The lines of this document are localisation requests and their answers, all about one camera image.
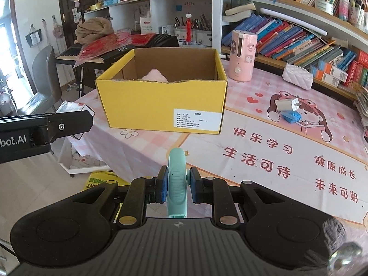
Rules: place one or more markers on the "white rolled paper tube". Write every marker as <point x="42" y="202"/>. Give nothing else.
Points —
<point x="293" y="20"/>

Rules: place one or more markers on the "small hanging doll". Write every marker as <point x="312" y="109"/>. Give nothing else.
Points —
<point x="74" y="0"/>

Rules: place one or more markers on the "white storage bin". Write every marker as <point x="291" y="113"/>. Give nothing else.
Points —
<point x="86" y="161"/>

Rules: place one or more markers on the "black keyboard stand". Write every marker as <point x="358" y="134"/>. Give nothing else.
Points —
<point x="80" y="80"/>

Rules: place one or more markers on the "grey chair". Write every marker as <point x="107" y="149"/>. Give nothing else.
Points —
<point x="43" y="74"/>

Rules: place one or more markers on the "small white quilted purse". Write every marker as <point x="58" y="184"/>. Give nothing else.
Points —
<point x="297" y="76"/>

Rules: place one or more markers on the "red decorations plastic bag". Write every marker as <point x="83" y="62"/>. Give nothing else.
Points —
<point x="106" y="47"/>

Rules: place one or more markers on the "pink checked printed tablecloth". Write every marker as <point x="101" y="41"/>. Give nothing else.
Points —
<point x="258" y="178"/>

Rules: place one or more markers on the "teal round plastic object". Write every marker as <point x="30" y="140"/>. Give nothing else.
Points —
<point x="176" y="178"/>

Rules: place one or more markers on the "yellow printed package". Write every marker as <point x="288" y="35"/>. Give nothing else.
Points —
<point x="100" y="179"/>

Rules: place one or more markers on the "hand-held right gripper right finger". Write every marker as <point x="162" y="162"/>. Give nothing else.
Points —
<point x="195" y="187"/>

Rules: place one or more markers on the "black electric keyboard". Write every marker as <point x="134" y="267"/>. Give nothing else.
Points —
<point x="162" y="40"/>

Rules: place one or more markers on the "white shelf unit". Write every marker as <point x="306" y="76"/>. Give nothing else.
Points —
<point x="126" y="11"/>

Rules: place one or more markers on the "white charger plug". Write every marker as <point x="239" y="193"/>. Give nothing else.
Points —
<point x="286" y="105"/>

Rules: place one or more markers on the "small blue crumpled item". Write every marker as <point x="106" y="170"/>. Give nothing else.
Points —
<point x="290" y="118"/>

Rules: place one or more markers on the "white and wood bookshelf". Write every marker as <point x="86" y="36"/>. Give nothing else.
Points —
<point x="216" y="20"/>

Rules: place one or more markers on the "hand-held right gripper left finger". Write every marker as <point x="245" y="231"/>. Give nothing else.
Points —
<point x="164" y="187"/>

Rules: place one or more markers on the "pink plush toy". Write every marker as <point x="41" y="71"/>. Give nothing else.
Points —
<point x="155" y="75"/>

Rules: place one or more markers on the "light blue box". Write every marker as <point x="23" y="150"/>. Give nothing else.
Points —
<point x="110" y="1"/>

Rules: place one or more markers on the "brown bundled cloth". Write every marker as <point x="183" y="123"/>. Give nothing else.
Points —
<point x="93" y="30"/>

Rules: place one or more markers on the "pink cylindrical humidifier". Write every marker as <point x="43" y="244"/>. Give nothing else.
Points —
<point x="243" y="60"/>

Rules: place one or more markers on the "white box with red label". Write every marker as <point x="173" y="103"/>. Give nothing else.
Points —
<point x="146" y="25"/>

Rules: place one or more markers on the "pastel patterned cylinder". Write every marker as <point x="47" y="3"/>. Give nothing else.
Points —
<point x="344" y="4"/>

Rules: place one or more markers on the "white round tub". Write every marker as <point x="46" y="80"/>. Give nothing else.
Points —
<point x="324" y="7"/>

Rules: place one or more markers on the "pink hanging pouch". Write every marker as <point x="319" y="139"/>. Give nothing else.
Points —
<point x="58" y="30"/>

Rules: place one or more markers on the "thick white-paged book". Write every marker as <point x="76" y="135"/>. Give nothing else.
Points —
<point x="238" y="17"/>
<point x="240" y="8"/>

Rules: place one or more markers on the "white flat packet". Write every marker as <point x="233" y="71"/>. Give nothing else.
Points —
<point x="70" y="107"/>

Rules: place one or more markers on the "yellow cardboard box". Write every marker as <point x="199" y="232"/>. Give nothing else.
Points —
<point x="143" y="106"/>

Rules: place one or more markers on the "dark wooden door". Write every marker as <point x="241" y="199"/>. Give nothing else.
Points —
<point x="66" y="20"/>

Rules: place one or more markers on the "red flat package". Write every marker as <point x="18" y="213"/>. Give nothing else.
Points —
<point x="143" y="38"/>

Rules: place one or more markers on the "white pen holder with pens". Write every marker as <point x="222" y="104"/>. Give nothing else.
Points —
<point x="201" y="36"/>

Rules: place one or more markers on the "stack of papers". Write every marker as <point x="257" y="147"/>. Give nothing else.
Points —
<point x="362" y="112"/>

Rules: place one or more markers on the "black and white tote bag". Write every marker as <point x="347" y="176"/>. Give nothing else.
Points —
<point x="34" y="37"/>

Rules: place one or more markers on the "orange and white carton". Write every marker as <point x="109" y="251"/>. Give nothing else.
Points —
<point x="323" y="77"/>
<point x="333" y="70"/>

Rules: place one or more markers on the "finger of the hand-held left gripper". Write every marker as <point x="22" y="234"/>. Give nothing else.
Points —
<point x="72" y="125"/>

